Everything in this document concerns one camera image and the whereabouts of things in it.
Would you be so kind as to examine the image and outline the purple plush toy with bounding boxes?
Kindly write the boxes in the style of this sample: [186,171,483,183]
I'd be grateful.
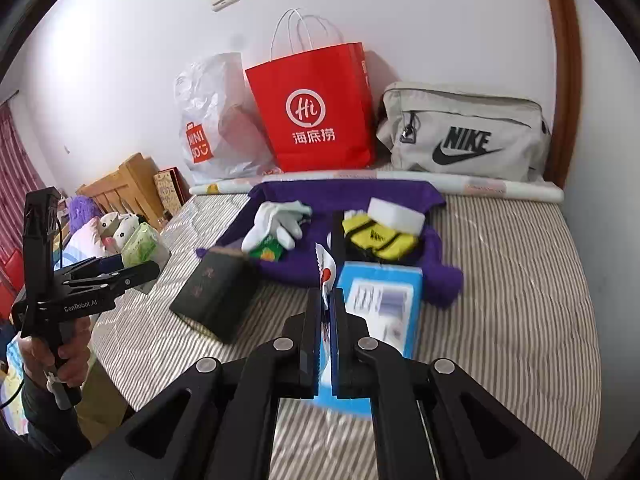
[67,196,103,236]

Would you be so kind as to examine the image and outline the striped grey mattress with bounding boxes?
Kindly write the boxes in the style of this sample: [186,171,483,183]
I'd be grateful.
[87,192,601,480]

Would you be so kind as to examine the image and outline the red paper bag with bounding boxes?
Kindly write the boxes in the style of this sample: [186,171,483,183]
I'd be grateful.
[244,8,377,173]

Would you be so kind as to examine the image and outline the green tissue pack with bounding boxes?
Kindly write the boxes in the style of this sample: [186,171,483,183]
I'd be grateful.
[121,223,171,295]

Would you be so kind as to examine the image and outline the blue tissue pack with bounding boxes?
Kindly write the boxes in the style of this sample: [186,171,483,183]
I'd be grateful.
[320,261,425,418]

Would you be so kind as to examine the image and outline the brown patterned box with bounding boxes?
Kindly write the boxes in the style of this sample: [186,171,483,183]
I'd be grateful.
[152,167,187,221]

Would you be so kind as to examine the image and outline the white red snack packet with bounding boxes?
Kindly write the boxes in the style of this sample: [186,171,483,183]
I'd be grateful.
[315,241,340,346]

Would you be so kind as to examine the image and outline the black tin box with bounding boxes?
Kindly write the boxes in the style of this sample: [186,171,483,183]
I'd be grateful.
[169,246,261,345]

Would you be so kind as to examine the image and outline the green orange packet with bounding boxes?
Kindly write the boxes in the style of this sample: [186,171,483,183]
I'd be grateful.
[250,240,283,263]

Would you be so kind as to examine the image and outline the red striped curtain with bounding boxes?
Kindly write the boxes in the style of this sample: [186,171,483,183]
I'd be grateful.
[0,102,46,261]

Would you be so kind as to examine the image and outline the wooden headboard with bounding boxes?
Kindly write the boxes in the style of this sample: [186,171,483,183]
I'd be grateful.
[76,152,166,233]

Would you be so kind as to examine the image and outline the white glove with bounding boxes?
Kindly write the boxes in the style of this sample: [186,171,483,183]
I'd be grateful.
[255,200,313,226]
[241,220,303,253]

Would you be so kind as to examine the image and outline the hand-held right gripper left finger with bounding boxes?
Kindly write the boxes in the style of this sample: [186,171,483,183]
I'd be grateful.
[60,287,332,480]

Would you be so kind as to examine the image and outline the white sponge block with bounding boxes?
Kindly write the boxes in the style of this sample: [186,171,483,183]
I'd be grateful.
[367,197,427,236]

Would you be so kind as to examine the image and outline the white plastic shopping bag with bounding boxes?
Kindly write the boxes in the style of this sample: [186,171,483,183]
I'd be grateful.
[173,52,283,186]

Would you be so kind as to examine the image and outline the purple fabric storage box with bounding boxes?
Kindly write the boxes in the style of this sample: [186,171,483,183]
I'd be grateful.
[196,180,465,310]

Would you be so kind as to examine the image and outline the grey waist bag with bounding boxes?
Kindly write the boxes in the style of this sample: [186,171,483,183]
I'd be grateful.
[376,81,552,183]

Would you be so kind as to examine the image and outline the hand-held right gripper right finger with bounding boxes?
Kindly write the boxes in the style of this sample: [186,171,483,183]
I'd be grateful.
[330,289,586,480]

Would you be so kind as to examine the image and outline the brown wooden door frame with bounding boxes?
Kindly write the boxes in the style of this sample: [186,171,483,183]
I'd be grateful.
[537,0,583,191]

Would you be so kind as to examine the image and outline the person's left hand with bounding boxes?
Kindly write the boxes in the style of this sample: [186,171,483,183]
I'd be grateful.
[17,317,93,386]

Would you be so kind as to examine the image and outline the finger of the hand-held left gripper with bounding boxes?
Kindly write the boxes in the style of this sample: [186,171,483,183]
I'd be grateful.
[54,255,126,284]
[61,261,161,296]

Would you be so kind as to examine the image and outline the rolled white paper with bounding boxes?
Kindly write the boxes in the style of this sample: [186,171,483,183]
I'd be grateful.
[189,169,565,205]

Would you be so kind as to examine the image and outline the person's left forearm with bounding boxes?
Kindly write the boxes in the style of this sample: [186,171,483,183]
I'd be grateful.
[0,365,86,466]

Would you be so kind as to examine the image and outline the yellow pouch with black straps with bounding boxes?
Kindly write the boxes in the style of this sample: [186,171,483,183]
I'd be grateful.
[342,212,420,263]

